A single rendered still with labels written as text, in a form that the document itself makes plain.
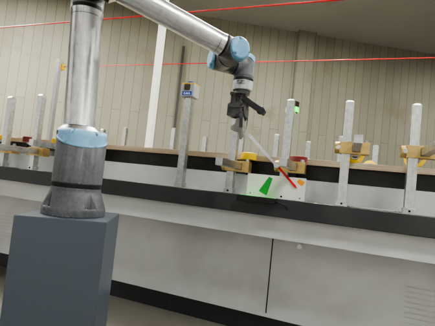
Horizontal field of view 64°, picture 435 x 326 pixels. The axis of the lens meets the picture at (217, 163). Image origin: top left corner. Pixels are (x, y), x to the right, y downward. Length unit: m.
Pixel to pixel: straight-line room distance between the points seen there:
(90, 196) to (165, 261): 1.00
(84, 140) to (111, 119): 4.50
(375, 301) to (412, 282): 0.18
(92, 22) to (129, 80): 4.32
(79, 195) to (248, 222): 0.81
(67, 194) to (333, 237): 1.05
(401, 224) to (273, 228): 0.51
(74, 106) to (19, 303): 0.64
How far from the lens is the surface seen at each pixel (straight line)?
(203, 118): 5.57
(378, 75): 6.72
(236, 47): 1.40
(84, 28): 1.39
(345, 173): 1.54
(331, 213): 1.52
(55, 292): 1.12
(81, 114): 1.32
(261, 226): 1.61
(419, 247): 1.59
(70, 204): 1.11
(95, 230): 1.06
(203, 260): 1.94
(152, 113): 3.00
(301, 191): 1.54
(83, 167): 1.11
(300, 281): 1.82
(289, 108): 1.60
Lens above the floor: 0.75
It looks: 3 degrees up
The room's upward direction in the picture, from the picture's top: 6 degrees clockwise
